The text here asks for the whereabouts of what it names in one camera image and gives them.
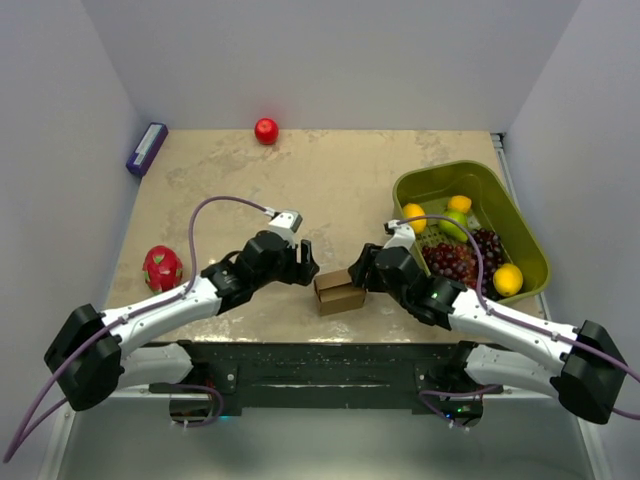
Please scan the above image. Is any orange in basket front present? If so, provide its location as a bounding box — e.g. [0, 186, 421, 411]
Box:
[402, 203, 428, 235]

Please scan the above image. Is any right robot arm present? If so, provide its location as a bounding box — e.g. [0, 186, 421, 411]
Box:
[348, 244, 627, 425]

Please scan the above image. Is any purple camera cable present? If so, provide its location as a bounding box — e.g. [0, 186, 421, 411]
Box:
[394, 214, 640, 421]
[2, 195, 276, 464]

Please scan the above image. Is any purple white rectangular box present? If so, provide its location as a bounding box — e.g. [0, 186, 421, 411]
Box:
[126, 122, 169, 177]

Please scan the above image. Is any olive green plastic basket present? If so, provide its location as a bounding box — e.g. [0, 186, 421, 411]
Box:
[392, 161, 550, 307]

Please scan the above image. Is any red apple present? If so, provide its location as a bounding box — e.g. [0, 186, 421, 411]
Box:
[254, 117, 279, 145]

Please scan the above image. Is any orange in basket back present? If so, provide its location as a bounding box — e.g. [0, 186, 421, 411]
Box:
[447, 195, 472, 214]

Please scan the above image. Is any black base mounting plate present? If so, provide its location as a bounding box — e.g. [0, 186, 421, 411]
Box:
[150, 341, 502, 424]

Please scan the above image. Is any green pear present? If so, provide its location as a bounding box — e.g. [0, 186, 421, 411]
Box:
[438, 209, 468, 243]

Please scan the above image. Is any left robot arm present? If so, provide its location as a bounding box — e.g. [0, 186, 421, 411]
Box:
[44, 230, 319, 411]

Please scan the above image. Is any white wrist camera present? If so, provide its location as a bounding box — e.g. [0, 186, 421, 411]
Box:
[268, 210, 303, 248]
[383, 220, 416, 250]

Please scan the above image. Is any red dragon fruit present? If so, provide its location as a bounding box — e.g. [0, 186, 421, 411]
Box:
[142, 245, 183, 294]

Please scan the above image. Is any brown cardboard box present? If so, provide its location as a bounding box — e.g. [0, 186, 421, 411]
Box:
[313, 269, 366, 316]

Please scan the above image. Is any orange in basket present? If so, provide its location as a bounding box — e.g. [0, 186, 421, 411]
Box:
[402, 203, 428, 235]
[447, 195, 472, 214]
[493, 263, 524, 298]

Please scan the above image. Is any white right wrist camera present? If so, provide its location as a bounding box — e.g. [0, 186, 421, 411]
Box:
[383, 220, 416, 250]

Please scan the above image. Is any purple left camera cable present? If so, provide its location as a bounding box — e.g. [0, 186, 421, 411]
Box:
[2, 195, 276, 464]

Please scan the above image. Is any dark red grape bunch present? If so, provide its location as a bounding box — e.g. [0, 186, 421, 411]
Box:
[421, 228, 506, 301]

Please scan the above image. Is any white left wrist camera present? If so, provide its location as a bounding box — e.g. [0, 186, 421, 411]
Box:
[268, 210, 303, 248]

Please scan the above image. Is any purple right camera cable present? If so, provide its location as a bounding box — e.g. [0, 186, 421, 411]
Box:
[394, 214, 640, 421]

